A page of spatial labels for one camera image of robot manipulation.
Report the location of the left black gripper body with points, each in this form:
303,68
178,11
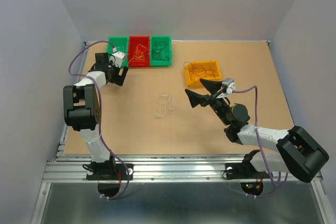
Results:
115,78

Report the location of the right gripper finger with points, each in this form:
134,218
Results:
196,99
211,86

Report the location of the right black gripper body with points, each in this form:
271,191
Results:
219,105

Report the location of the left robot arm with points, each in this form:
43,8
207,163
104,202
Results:
82,112

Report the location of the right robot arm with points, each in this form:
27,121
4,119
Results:
293,151

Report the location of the yellow bin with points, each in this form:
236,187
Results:
208,69

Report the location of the left green bin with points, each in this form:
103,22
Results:
121,44

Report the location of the green bin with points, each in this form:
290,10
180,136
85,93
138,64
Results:
160,51
121,44

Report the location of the red bin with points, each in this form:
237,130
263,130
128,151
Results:
139,51

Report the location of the right green bin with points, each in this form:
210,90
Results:
160,51

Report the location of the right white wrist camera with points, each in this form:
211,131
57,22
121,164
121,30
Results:
228,88

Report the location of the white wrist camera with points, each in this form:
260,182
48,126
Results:
228,88
118,57

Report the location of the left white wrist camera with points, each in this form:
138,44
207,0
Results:
118,57

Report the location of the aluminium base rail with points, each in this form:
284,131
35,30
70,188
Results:
147,169

